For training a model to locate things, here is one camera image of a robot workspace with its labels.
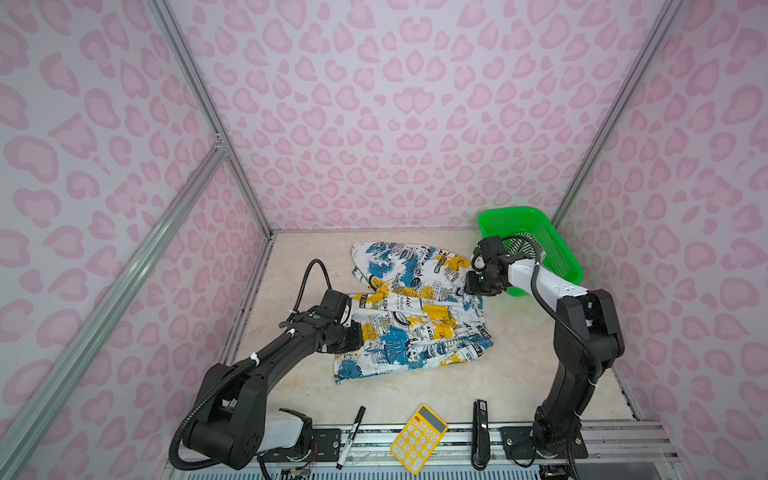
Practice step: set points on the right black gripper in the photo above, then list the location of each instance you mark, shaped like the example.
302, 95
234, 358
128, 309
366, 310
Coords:
471, 286

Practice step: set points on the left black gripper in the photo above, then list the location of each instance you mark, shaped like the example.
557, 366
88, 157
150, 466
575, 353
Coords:
357, 341

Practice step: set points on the green white striped garment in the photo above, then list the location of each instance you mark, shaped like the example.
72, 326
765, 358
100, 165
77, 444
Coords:
524, 244

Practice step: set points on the colourful printed white shirt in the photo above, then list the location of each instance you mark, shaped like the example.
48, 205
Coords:
415, 313

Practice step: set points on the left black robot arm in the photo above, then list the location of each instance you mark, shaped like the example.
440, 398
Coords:
229, 423

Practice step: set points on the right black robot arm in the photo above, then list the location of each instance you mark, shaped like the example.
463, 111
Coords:
587, 334

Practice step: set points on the green plastic basket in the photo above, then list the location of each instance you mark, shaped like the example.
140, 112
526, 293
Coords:
508, 221

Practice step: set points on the black marker pen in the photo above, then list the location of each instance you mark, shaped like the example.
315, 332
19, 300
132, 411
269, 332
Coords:
348, 444

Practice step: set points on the yellow calculator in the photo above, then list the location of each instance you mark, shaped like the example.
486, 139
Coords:
418, 439

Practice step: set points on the black stapler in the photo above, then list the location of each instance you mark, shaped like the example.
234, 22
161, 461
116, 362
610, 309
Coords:
480, 435

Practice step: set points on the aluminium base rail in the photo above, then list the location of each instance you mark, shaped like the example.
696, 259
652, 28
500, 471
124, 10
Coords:
606, 449

